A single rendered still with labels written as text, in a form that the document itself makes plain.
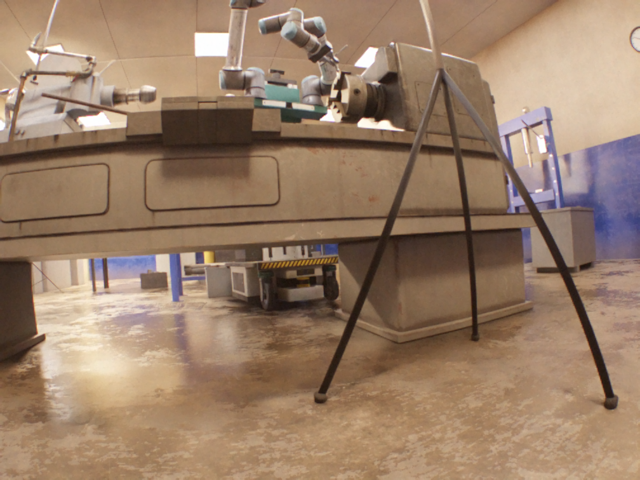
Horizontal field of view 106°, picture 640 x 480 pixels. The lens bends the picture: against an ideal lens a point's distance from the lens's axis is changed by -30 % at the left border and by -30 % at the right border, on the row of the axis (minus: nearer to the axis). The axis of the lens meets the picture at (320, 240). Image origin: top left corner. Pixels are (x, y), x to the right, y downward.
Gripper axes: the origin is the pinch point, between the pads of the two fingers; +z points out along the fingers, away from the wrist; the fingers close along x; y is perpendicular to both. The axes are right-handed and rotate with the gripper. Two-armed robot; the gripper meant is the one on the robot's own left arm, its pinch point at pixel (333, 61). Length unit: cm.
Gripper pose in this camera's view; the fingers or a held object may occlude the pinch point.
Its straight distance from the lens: 192.2
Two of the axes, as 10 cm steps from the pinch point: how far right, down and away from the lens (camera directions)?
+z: 6.9, 1.8, 7.0
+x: 7.1, -3.5, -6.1
